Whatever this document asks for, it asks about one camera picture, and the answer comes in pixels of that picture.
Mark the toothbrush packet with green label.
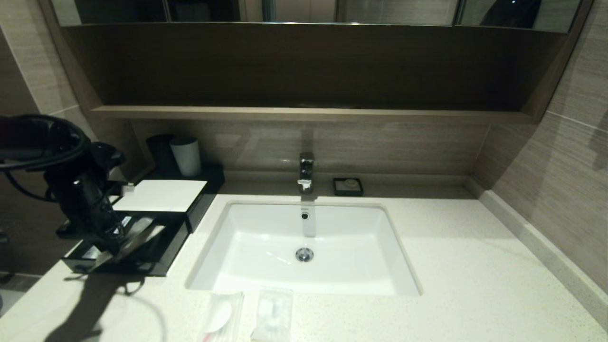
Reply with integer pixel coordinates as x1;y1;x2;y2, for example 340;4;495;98
88;216;155;275

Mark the black pull-out drawer tray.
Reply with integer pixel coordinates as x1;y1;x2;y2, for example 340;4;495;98
56;211;191;277

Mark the grey plastic cup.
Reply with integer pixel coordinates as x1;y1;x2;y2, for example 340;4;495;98
170;136;202;177

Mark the black amenity drawer box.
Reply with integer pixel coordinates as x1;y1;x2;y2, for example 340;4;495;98
112;164;226;234

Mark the white packet with green characters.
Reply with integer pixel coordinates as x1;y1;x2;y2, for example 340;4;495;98
128;225;166;259

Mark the black cup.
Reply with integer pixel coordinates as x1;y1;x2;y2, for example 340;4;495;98
146;134;174;171

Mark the clear packet with white disc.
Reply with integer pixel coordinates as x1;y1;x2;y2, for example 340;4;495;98
197;291;245;342

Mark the clear packet with cotton swabs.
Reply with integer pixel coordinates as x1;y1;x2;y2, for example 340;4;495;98
250;287;294;342

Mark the chrome faucet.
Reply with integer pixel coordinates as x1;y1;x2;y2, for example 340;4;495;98
298;152;315;194

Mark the brown wooden shelf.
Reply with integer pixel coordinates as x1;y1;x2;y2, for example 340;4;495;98
90;105;535;125

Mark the black soap dish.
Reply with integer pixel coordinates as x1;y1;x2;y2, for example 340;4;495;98
333;178;364;197

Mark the white sink basin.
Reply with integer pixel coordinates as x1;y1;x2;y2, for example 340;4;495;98
185;202;422;296

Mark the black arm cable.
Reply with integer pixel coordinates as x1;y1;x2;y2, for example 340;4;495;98
0;114;92;202

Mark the wall mirror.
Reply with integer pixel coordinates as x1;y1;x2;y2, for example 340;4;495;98
50;0;582;34

